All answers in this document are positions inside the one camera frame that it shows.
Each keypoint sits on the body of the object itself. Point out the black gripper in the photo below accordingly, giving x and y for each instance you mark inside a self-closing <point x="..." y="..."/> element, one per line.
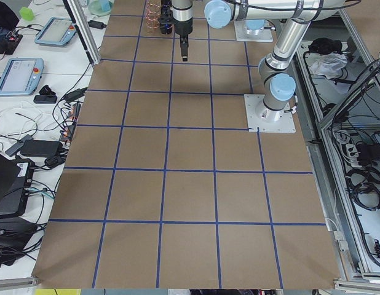
<point x="183" y="27"/>

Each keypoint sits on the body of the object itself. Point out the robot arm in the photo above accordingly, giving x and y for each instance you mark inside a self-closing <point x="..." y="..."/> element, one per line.
<point x="280" y="87"/>

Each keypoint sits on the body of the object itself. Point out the glass bowl with blue sponge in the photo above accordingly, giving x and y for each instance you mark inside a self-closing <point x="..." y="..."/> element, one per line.
<point x="100" y="7"/>

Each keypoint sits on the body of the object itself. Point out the blue teach pendant far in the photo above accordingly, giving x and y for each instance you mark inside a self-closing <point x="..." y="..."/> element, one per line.
<point x="57" y="32"/>

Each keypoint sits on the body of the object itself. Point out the blue teach pendant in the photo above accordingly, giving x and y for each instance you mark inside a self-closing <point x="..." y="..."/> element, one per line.
<point x="21" y="76"/>
<point x="57" y="32"/>

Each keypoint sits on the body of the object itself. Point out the crumpled white cloth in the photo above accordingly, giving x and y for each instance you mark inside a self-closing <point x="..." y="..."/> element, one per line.
<point x="330" y="65"/>

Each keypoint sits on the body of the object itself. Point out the green plastic object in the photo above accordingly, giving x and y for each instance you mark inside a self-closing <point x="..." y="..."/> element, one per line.
<point x="26" y="13"/>

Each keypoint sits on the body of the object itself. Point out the blue teach pendant near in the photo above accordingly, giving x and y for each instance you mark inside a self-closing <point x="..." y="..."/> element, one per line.
<point x="21" y="76"/>

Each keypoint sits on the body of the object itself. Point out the black power adapter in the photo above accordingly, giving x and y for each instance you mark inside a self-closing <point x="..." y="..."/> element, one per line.
<point x="40" y="148"/>

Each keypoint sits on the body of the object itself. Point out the black laptop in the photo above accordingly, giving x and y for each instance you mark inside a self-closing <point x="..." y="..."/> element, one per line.
<point x="15" y="177"/>

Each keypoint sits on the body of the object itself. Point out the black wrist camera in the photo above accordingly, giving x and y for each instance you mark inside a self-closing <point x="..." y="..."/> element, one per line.
<point x="165" y="19"/>

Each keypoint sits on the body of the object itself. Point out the copper wire wine basket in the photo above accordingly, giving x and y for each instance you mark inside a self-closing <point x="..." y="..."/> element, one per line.
<point x="151" y="15"/>

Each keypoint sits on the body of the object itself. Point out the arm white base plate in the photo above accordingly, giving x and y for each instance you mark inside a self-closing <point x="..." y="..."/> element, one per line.
<point x="263" y="120"/>
<point x="254" y="30"/>

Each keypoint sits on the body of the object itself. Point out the aluminium frame post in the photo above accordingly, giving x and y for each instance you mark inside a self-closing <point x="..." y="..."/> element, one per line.
<point x="81" y="25"/>

